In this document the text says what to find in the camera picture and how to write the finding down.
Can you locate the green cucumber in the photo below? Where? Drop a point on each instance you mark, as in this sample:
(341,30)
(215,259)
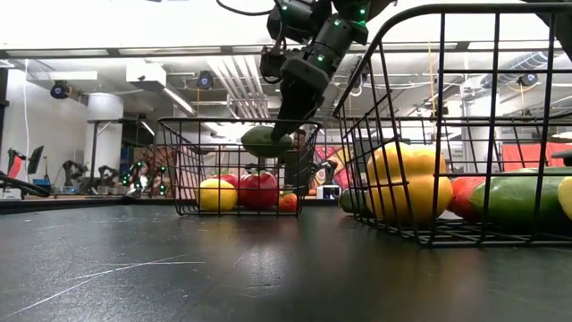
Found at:
(514,199)

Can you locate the green avocado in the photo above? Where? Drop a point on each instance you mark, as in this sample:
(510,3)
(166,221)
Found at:
(261,142)

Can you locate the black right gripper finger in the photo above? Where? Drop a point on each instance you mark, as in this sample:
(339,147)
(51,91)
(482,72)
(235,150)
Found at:
(297,109)

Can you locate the black round ceiling device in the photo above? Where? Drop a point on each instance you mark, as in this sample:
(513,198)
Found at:
(205,79)
(527,79)

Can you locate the colourful patterned tapestry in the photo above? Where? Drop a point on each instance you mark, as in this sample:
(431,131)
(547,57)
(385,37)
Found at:
(328,158)

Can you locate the yellow bell pepper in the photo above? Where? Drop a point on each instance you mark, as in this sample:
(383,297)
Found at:
(415,197)

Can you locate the small white device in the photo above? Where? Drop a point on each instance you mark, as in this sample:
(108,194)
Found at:
(328,192)

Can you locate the small orange-red peach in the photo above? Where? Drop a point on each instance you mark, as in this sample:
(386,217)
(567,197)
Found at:
(288,202)

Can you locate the red tomato green calyx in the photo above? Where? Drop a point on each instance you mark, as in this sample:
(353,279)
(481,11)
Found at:
(229,180)
(258,191)

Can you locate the dark green chili pepper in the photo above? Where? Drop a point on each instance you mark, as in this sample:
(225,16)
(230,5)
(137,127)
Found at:
(350,201)

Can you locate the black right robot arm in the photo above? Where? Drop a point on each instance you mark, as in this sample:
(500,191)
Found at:
(339,40)

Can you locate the red cloth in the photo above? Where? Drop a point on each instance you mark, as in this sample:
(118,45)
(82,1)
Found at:
(536,156)

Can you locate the person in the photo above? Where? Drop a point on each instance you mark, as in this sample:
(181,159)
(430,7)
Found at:
(298,165)

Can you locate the background robot with green lights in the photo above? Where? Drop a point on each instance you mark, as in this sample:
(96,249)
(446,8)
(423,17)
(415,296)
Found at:
(140,176)

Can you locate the yellow lemon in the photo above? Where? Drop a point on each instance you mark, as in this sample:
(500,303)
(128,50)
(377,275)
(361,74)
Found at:
(216,195)

